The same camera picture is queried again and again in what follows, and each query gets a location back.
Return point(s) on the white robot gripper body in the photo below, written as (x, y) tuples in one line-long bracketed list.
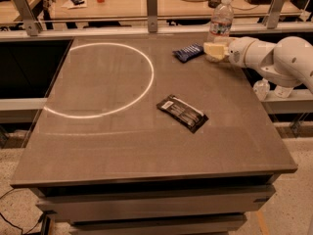
[(239, 52)]

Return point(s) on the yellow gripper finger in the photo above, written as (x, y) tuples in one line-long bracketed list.
[(224, 39), (215, 51)]

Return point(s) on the clear plastic water bottle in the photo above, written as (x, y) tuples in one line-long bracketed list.
[(221, 21)]

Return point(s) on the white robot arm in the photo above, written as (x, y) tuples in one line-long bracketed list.
[(286, 63)]

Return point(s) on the blue rxbar blueberry wrapper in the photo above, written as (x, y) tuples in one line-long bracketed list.
[(188, 53)]

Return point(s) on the small hand sanitizer bottle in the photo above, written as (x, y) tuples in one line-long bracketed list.
[(261, 89)]

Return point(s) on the black snack bar wrapper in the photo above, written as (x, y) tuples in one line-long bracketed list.
[(183, 112)]

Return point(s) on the grey table drawer base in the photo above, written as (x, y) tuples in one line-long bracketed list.
[(192, 206)]

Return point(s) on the right metal rail bracket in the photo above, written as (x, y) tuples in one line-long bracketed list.
[(272, 18)]

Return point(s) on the metal rail bracket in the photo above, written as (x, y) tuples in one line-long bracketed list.
[(272, 18), (152, 15), (31, 24)]

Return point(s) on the middle metal rail bracket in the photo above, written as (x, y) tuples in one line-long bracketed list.
[(152, 15)]

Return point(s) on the left metal rail bracket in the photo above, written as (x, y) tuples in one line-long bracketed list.
[(31, 24)]

